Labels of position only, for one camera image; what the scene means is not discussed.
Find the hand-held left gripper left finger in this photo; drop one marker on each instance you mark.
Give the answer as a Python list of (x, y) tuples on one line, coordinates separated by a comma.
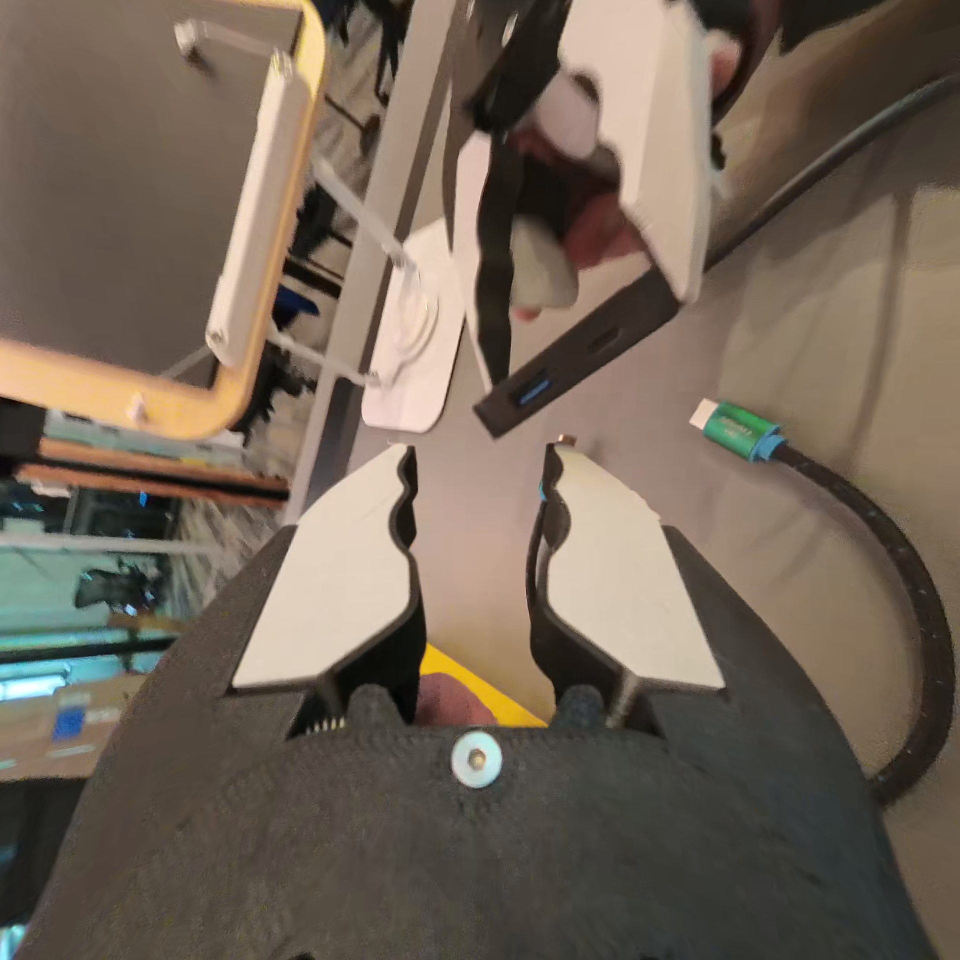
[(330, 592)]

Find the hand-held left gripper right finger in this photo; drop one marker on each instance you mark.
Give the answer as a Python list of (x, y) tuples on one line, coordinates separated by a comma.
[(630, 600)]

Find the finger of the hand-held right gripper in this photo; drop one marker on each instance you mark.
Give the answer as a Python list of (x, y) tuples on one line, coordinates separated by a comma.
[(469, 225), (660, 150)]

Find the person's right forearm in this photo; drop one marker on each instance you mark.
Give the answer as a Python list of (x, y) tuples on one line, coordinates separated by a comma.
[(825, 22)]

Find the yellow plastic bin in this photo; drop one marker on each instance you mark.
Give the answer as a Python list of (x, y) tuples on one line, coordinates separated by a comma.
[(517, 709)]

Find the wood-edged desk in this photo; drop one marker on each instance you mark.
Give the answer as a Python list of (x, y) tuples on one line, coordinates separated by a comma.
[(150, 480)]

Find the wooden book stand white base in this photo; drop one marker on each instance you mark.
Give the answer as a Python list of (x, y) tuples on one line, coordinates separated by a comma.
[(112, 187)]

